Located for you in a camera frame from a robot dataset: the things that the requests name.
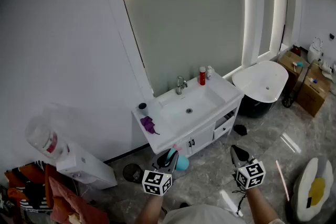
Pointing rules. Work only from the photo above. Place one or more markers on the black white striped cloth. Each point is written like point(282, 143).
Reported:
point(35, 203)

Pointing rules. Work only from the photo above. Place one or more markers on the red cloth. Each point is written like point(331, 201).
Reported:
point(68, 202)

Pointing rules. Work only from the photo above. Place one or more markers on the small red container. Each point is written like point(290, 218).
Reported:
point(296, 50)

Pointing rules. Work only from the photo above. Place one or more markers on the person's left forearm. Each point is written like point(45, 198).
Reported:
point(151, 208)

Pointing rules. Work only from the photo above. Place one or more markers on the white table drawer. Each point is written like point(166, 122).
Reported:
point(223, 128)

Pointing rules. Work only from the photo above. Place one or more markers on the person's right forearm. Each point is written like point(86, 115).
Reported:
point(260, 203)

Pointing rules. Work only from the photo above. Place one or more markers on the teal brush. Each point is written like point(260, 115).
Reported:
point(299, 64)

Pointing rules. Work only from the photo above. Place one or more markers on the chrome faucet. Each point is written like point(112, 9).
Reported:
point(179, 85)

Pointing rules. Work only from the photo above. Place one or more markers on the black cloth lump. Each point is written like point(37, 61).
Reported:
point(240, 129)

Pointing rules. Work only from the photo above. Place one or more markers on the small white bottle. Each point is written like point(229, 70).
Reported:
point(209, 73)

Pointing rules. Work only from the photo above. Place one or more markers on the white water dispenser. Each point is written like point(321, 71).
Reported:
point(86, 171)

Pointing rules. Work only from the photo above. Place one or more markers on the purple cloth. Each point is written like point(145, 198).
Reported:
point(147, 123)

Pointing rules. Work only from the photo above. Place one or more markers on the grey cup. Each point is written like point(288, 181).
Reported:
point(143, 109)

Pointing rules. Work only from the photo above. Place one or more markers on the white bathtub black outside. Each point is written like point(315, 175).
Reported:
point(258, 81)

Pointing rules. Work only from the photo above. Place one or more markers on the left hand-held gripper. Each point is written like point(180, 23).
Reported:
point(157, 183)

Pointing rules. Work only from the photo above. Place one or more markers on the small blue white item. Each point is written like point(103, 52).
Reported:
point(313, 80)

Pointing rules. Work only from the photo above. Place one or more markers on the clear water jug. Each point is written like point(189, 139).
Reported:
point(42, 136)

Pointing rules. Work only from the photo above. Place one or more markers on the black cart wheel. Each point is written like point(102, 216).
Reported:
point(287, 102)

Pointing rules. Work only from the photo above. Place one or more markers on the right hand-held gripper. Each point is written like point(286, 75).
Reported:
point(250, 174)

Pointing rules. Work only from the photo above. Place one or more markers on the red bottle white cap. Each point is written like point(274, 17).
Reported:
point(202, 78)

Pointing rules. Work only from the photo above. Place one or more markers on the person's beige shirt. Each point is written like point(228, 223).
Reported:
point(202, 216)

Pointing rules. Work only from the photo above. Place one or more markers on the white toilet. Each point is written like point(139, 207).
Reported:
point(314, 51)

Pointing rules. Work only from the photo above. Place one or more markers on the white washbasin table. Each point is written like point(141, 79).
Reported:
point(227, 87)

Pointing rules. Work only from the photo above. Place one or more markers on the large cardboard box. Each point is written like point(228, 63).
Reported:
point(313, 94)

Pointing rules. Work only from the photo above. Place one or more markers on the fried egg shaped cushion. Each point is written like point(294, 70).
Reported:
point(304, 191)

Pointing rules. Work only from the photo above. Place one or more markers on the small cardboard box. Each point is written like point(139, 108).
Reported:
point(288, 61)

